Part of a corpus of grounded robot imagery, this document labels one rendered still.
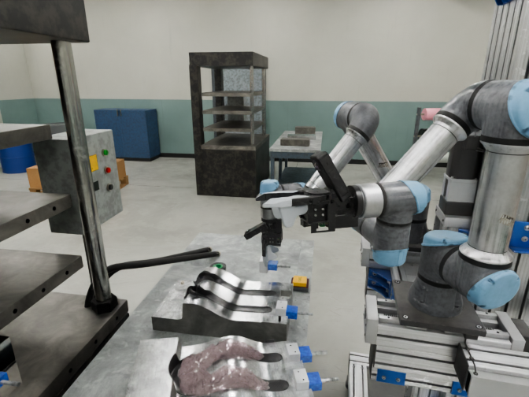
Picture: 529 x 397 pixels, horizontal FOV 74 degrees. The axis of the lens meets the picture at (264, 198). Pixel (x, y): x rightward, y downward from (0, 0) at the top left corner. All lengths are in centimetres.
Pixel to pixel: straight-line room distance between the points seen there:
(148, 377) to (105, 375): 25
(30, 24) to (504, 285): 138
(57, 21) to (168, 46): 708
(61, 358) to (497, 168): 142
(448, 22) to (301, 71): 278
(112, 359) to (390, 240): 99
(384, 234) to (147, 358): 77
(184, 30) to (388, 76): 425
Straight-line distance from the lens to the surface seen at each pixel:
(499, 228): 98
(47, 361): 150
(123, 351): 140
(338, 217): 75
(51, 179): 165
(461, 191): 133
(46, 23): 129
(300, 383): 111
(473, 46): 809
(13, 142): 133
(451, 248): 109
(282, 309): 131
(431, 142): 97
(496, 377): 119
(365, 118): 136
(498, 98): 92
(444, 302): 116
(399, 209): 80
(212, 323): 135
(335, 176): 73
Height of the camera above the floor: 168
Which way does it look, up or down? 18 degrees down
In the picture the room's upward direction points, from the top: straight up
